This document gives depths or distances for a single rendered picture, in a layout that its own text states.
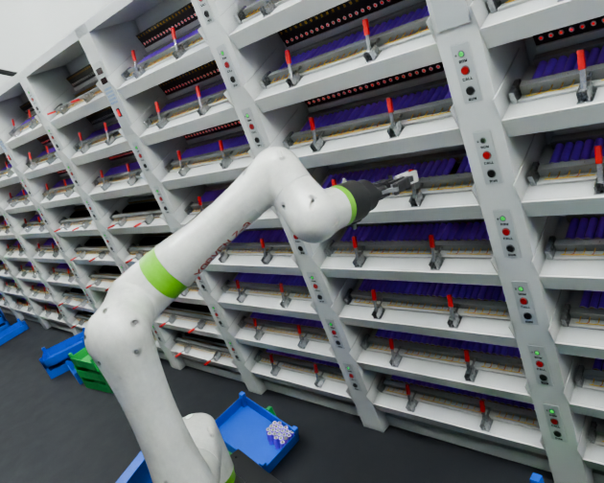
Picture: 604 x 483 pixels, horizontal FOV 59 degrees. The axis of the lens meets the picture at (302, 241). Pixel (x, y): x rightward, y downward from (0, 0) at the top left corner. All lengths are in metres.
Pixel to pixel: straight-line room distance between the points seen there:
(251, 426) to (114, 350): 1.29
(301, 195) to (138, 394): 0.50
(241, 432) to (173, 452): 1.10
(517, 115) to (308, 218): 0.48
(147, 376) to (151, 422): 0.10
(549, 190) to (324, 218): 0.50
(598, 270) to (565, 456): 0.60
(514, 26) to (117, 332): 0.94
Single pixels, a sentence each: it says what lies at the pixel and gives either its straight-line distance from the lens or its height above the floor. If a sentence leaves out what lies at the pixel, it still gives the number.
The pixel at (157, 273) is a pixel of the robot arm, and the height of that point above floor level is 1.04.
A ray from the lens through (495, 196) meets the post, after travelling 1.28.
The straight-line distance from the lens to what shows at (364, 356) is 1.90.
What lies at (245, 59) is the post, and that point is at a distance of 1.62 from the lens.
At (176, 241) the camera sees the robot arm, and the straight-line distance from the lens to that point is 1.17.
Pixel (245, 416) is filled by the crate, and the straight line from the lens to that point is 2.31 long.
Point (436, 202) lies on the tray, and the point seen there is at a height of 0.89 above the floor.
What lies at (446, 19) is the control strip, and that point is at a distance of 1.20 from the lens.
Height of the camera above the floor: 1.36
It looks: 19 degrees down
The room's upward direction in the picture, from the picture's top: 22 degrees counter-clockwise
